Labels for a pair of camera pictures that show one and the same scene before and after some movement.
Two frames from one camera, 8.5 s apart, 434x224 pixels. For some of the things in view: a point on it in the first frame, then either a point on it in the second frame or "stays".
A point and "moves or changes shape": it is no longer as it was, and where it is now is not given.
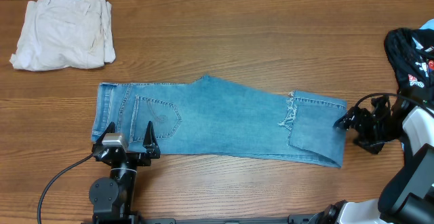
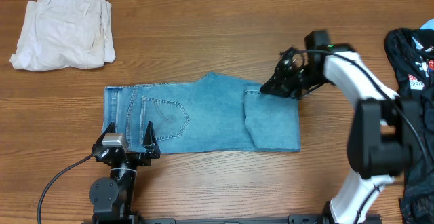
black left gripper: (144, 159) stays
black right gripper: (360, 116) → (279, 81)
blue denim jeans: (212, 115) moves or changes shape
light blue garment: (428, 24) stays
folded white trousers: (66, 30) stays
